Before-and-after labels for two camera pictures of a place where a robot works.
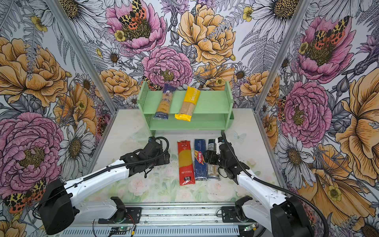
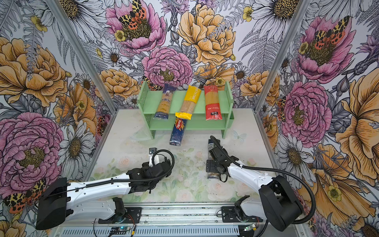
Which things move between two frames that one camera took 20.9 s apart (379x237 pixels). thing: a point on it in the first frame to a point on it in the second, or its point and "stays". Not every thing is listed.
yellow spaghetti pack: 188,105 stays
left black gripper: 160,156 to 145,166
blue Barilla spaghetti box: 200,167 to 177,132
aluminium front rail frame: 178,221 stays
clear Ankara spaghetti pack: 213,170 stays
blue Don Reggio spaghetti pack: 165,101 stays
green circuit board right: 248,227 stays
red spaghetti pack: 186,167 to 212,108
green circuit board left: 118,230 stays
